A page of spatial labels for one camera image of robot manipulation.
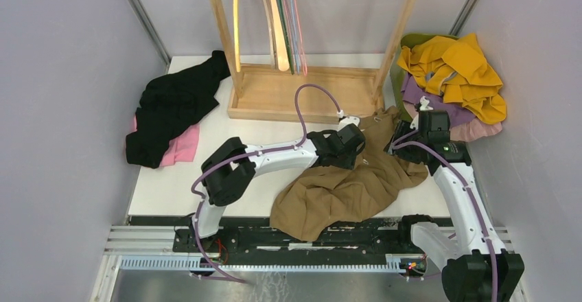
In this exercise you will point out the purple garment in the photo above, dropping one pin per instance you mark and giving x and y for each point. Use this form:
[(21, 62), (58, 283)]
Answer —
[(412, 94)]

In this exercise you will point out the tan pleated skirt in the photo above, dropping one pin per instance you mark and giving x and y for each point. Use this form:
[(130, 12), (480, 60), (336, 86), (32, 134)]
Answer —
[(322, 196)]

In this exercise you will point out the yellow garment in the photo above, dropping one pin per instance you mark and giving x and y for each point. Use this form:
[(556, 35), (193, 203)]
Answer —
[(457, 70)]

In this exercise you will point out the blue wire hanger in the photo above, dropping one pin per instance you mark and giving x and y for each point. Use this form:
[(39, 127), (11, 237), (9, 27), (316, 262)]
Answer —
[(295, 35)]

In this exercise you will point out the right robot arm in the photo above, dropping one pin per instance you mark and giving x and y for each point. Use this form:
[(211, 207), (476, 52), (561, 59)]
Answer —
[(474, 263)]

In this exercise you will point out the wooden hanger rack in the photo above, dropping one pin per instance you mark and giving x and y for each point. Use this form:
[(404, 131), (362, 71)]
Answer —
[(262, 92)]

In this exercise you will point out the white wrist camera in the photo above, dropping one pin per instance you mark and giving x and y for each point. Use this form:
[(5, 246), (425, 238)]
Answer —
[(345, 120), (424, 105)]

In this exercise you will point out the pink wire hanger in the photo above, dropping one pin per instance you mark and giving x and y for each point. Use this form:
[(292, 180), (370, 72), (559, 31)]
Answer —
[(304, 56)]

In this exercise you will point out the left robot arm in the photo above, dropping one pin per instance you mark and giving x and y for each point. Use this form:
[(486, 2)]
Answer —
[(228, 172)]

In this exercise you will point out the black garment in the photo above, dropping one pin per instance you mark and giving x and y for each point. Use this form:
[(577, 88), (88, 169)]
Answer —
[(170, 104)]

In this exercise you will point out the green plastic hanger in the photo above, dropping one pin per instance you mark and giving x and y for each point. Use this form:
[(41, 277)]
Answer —
[(283, 19)]

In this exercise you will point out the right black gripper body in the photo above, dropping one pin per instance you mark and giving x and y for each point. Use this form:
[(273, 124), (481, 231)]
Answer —
[(407, 132)]

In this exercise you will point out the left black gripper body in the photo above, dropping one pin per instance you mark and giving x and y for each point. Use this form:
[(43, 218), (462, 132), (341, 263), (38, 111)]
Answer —
[(346, 160)]

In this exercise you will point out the light pink ruffled garment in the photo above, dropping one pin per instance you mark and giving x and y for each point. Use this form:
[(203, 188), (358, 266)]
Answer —
[(474, 130)]

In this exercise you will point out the beige wooden hanger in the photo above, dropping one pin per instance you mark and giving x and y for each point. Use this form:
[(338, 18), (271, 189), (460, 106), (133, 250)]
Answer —
[(279, 52)]

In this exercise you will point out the yellow plastic hanger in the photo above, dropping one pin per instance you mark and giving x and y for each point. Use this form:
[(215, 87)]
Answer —
[(236, 35)]

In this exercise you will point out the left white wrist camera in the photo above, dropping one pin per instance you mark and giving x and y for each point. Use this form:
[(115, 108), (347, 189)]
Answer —
[(345, 120)]

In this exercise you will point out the aluminium frame rail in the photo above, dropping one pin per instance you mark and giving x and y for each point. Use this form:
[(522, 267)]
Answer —
[(172, 246)]

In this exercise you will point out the green plastic bin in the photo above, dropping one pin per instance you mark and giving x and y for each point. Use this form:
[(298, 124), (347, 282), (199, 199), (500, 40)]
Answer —
[(397, 74)]

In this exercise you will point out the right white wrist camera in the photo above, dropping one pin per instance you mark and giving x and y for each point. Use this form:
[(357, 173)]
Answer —
[(424, 105)]

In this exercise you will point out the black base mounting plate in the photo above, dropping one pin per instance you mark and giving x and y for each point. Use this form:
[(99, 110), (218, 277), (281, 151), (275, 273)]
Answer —
[(309, 241)]

